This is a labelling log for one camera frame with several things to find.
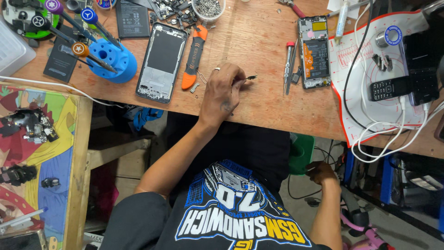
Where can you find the pile of small phone parts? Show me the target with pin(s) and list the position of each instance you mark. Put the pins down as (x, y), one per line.
(173, 12)

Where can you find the orange cap screwdriver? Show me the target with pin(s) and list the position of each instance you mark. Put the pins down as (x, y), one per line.
(92, 57)

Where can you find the white red-edged work mat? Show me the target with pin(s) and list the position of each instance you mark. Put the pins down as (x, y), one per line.
(350, 104)

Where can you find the white pen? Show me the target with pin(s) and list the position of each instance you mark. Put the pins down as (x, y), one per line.
(24, 218)

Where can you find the wooden bench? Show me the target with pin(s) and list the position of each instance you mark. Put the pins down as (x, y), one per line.
(118, 152)

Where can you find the green plastic container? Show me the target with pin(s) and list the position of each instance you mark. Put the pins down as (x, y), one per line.
(300, 154)

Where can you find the black cap screwdriver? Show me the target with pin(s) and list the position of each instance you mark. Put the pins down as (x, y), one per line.
(48, 27)

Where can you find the person's right fingers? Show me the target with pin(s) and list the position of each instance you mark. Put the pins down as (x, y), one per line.
(311, 171)

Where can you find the black smartphone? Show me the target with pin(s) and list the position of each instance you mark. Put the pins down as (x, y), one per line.
(421, 66)

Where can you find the person's black printed shirt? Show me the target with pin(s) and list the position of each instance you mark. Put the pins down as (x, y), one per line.
(225, 215)

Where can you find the black phone part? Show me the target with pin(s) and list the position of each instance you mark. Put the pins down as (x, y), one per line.
(17, 174)

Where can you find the clear plastic container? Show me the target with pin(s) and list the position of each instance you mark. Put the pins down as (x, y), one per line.
(12, 50)

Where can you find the metal tweezers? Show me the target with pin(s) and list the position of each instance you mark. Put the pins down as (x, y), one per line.
(292, 69)

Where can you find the person's left hand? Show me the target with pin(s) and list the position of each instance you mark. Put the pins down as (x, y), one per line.
(218, 97)

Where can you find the black phone battery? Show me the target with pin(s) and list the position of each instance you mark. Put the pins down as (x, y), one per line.
(132, 19)

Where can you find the black keypad phone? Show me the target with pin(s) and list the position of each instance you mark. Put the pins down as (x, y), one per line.
(388, 88)

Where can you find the white glue syringe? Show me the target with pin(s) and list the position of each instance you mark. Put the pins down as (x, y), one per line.
(342, 22)

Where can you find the white paper sheet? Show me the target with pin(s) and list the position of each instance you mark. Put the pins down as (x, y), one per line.
(341, 8)

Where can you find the colourful cartoon side table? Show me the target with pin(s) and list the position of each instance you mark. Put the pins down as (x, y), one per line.
(45, 166)

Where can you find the person's black trousers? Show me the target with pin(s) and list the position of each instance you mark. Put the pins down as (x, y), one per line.
(242, 145)

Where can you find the small black camera module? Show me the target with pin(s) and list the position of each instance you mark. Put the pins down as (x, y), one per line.
(51, 182)

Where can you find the shelf with boxes under table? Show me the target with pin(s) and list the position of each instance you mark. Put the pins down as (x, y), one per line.
(399, 184)

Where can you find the green round parts tray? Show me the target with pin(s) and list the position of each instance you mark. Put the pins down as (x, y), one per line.
(24, 17)

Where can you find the clear cup of screws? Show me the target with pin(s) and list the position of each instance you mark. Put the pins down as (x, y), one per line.
(208, 9)

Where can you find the orange black pry tool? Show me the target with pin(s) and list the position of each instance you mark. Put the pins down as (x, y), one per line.
(194, 59)

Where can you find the red cap precision screwdriver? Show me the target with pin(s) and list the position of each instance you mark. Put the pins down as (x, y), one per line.
(288, 66)

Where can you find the small dark flex part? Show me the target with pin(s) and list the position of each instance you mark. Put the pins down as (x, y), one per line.
(296, 76)

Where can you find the blue cap screwdriver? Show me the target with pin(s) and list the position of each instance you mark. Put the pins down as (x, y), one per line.
(99, 27)

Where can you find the small parts on mat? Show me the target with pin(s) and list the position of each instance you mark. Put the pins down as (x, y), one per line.
(382, 62)

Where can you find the pink toy bike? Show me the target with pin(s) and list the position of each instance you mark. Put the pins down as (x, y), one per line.
(360, 225)

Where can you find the black phone board cluster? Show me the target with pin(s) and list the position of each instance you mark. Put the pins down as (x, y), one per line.
(33, 126)

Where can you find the blue screwdriver holder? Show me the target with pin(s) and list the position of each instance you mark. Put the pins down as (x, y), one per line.
(114, 62)

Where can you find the person's right hand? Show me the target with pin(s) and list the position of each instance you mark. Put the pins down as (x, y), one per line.
(322, 173)

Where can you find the open smartphone with battery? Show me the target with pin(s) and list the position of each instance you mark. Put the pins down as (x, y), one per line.
(315, 55)

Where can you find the silver phone middle frame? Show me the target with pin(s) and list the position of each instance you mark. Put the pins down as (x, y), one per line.
(162, 62)

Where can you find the black phone back cover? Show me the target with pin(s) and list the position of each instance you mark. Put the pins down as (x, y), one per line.
(61, 64)

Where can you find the metal sim ejector pin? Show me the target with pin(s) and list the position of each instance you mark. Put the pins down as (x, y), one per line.
(203, 79)

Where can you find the small silver metal bracket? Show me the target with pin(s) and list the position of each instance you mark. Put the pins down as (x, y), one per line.
(194, 87)

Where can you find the purple cap screwdriver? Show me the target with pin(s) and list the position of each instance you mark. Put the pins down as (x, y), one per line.
(67, 17)

